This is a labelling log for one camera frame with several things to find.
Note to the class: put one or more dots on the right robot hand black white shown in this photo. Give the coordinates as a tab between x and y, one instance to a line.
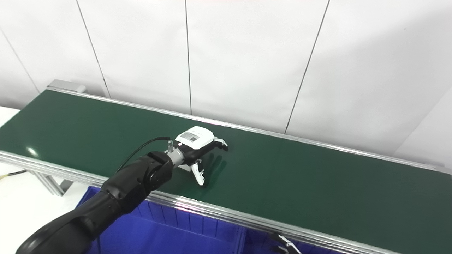
287	247

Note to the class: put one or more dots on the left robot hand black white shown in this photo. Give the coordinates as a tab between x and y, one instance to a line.
196	135

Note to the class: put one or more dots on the white square part with hole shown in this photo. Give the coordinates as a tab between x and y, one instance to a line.
184	168

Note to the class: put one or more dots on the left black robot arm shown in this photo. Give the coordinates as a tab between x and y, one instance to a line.
123	190

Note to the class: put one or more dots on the blue plastic bin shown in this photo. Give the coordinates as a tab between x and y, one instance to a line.
261	245
159	229

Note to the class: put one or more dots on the green conveyor belt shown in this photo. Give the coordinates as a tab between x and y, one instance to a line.
212	210
300	187

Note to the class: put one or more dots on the grey conveyor end housing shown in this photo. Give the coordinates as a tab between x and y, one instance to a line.
65	85

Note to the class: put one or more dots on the aluminium conveyor support leg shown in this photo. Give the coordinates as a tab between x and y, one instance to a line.
49	183

